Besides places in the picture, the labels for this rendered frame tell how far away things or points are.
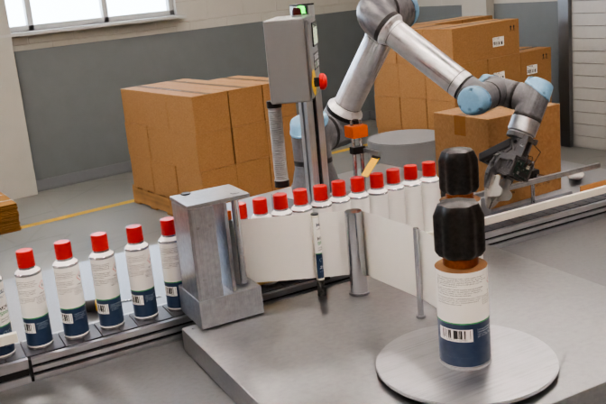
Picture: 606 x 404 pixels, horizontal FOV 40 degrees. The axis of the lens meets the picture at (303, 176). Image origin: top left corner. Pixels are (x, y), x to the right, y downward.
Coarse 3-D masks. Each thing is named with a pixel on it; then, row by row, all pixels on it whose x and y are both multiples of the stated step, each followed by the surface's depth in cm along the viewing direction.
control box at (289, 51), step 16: (288, 16) 194; (304, 16) 187; (272, 32) 184; (288, 32) 184; (304, 32) 184; (272, 48) 185; (288, 48) 185; (304, 48) 184; (272, 64) 186; (288, 64) 186; (304, 64) 185; (272, 80) 187; (288, 80) 187; (304, 80) 186; (272, 96) 188; (288, 96) 188; (304, 96) 187
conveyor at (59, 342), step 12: (576, 204) 230; (528, 216) 222; (540, 216) 222; (492, 228) 216; (264, 288) 188; (276, 288) 188; (168, 312) 179; (180, 312) 179; (96, 324) 176; (132, 324) 175; (144, 324) 174; (60, 336) 172; (96, 336) 170; (24, 348) 167; (48, 348) 166; (60, 348) 166
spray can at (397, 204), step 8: (392, 168) 203; (392, 176) 201; (392, 184) 202; (400, 184) 202; (392, 192) 201; (400, 192) 201; (392, 200) 202; (400, 200) 202; (392, 208) 202; (400, 208) 202; (392, 216) 203; (400, 216) 203
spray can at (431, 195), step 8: (424, 168) 206; (432, 168) 205; (424, 176) 206; (432, 176) 206; (424, 184) 206; (432, 184) 205; (424, 192) 206; (432, 192) 205; (424, 200) 207; (432, 200) 206; (424, 208) 207; (432, 208) 206; (424, 216) 208; (432, 216) 207; (424, 224) 209; (432, 224) 207
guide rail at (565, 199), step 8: (584, 192) 228; (592, 192) 230; (600, 192) 231; (552, 200) 223; (560, 200) 224; (568, 200) 226; (576, 200) 227; (520, 208) 218; (528, 208) 220; (536, 208) 221; (544, 208) 222; (488, 216) 214; (496, 216) 215; (504, 216) 216; (512, 216) 217; (488, 224) 214; (432, 232) 206
